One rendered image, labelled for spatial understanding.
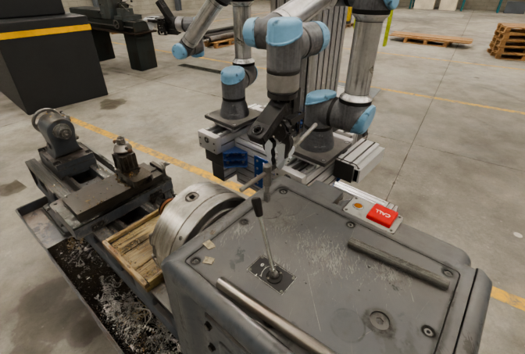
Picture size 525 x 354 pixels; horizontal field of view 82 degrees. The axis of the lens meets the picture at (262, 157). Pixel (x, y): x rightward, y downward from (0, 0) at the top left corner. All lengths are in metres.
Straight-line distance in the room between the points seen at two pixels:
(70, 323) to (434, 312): 2.05
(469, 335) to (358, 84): 0.75
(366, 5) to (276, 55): 0.46
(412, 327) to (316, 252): 0.22
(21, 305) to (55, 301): 0.20
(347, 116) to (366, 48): 0.23
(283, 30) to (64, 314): 2.15
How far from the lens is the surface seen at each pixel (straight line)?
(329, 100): 1.18
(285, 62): 0.67
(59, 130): 1.85
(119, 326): 1.50
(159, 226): 0.91
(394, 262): 0.72
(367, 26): 1.08
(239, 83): 1.48
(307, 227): 0.76
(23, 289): 2.69
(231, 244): 0.72
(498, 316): 2.53
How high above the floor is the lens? 1.78
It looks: 31 degrees down
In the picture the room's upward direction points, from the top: straight up
